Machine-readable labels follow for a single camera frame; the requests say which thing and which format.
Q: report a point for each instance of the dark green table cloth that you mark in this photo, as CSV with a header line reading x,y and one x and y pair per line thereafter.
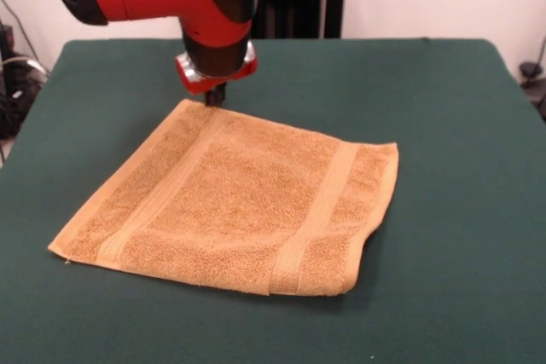
x,y
448,210

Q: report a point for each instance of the orange terry towel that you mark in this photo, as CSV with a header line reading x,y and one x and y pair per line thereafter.
x,y
239,202

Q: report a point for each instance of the black plug adapter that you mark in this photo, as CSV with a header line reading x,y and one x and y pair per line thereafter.
x,y
531,78

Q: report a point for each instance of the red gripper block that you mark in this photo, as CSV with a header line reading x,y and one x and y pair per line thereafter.
x,y
194,82

